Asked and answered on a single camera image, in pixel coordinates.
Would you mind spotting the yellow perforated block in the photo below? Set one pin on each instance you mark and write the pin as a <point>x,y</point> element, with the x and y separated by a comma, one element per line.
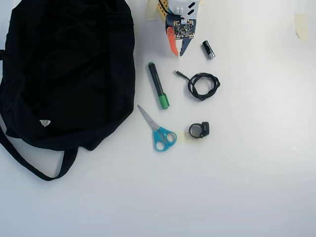
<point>161,10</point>

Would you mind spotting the bare camera circuit board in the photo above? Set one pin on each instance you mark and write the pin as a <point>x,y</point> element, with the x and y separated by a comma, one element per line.
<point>184,29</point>

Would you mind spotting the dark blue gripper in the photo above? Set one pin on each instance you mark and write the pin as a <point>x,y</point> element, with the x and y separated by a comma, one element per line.
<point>172,44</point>

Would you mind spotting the black marker with green cap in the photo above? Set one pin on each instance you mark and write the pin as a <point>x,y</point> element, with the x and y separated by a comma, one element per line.
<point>158,84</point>

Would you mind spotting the small silver bolt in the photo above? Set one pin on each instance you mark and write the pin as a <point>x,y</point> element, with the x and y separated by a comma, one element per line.
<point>209,50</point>

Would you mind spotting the short beige masking tape piece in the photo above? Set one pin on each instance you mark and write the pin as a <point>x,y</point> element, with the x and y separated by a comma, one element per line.
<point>182,137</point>

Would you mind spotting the large beige masking tape piece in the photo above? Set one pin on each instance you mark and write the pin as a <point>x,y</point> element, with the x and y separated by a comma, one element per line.
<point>301,26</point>

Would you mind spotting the long beige masking tape strip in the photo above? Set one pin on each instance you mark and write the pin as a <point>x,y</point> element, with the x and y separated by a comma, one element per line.
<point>150,11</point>

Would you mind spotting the black fabric bag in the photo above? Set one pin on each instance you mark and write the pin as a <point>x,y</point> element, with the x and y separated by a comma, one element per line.
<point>61,74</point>

